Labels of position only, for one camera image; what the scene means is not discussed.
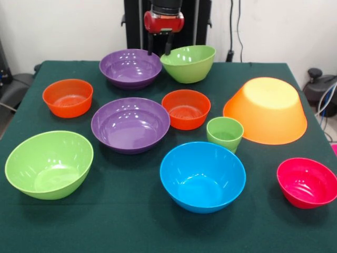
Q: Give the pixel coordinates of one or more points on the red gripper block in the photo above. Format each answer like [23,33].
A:
[163,23]

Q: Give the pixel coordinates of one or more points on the green plastic bowl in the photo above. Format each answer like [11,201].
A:
[189,71]
[50,168]

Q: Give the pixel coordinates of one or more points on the large orange plastic bowl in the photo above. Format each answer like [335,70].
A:
[266,118]

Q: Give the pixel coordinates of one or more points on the purple plastic bowl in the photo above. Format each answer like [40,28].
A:
[129,76]
[129,131]

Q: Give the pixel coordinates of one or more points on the orange-red plastic bowl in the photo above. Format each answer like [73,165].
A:
[185,118]
[68,108]

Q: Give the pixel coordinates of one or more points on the green plastic cup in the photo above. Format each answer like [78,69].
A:
[235,149]
[223,137]

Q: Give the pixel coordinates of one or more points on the blue plastic bowl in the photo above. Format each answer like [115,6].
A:
[202,184]

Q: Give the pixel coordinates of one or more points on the dark green tablecloth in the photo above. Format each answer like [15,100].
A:
[168,232]

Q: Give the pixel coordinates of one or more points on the pink plastic bowl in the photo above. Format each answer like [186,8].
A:
[305,187]

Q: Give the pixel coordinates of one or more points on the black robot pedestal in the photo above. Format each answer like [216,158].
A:
[200,26]

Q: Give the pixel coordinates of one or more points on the black pedestal foot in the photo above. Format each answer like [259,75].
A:
[316,89]
[18,87]

